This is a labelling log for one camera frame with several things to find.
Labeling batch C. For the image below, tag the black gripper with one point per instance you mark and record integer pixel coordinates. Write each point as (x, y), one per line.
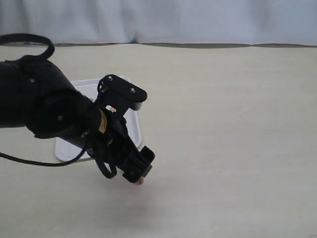
(112, 148)

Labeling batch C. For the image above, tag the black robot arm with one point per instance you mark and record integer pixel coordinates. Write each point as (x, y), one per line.
(38, 96)

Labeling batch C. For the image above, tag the white plastic tray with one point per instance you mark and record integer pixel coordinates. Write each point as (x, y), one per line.
(65, 151)

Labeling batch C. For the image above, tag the white backdrop cloth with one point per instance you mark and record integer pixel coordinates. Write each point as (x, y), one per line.
(247, 22)

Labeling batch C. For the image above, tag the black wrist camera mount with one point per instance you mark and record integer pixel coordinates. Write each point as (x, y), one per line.
(120, 94)

